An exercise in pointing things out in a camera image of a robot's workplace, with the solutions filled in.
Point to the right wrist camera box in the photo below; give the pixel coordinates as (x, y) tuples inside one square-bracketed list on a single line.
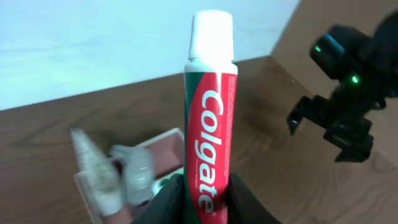
[(334, 51)]

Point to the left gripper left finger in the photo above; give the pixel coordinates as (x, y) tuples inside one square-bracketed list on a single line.
[(167, 206)]

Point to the Colgate toothpaste tube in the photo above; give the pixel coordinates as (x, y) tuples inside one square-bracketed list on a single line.
[(210, 80)]

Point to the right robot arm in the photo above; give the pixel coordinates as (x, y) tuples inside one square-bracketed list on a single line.
[(366, 69)]

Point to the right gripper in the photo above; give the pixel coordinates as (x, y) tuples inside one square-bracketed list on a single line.
[(342, 117)]

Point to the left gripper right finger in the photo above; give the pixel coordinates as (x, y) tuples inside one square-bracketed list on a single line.
[(243, 205)]

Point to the blue pump soap bottle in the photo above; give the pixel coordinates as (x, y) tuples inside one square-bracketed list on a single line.
[(138, 172)]

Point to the white Pantene tube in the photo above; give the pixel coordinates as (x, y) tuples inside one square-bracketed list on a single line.
[(100, 174)]

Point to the white box pink inside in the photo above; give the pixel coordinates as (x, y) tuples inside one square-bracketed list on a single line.
[(168, 155)]

